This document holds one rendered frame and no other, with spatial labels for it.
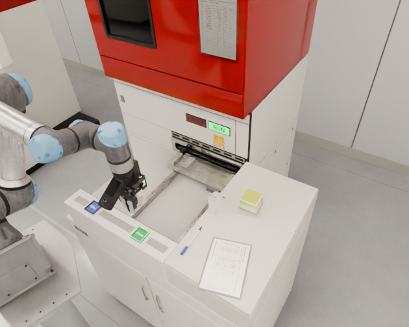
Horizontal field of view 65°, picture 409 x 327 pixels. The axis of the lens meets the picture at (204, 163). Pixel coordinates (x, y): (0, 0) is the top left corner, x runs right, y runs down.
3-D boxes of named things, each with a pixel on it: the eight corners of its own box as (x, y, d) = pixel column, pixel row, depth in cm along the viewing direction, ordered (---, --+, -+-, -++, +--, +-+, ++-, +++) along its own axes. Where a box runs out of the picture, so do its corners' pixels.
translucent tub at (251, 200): (246, 197, 135) (247, 186, 130) (263, 204, 132) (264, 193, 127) (238, 209, 130) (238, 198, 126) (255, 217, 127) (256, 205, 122)
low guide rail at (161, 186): (187, 161, 175) (186, 157, 173) (189, 163, 174) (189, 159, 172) (121, 226, 145) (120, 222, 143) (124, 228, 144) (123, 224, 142)
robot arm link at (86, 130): (55, 122, 93) (84, 132, 89) (84, 115, 103) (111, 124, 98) (57, 148, 96) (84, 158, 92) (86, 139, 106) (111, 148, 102)
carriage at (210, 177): (177, 159, 172) (176, 154, 170) (237, 184, 156) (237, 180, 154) (168, 167, 168) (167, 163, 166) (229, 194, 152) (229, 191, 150)
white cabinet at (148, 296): (169, 228, 244) (152, 144, 189) (290, 294, 202) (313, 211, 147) (106, 298, 206) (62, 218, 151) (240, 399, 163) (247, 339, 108)
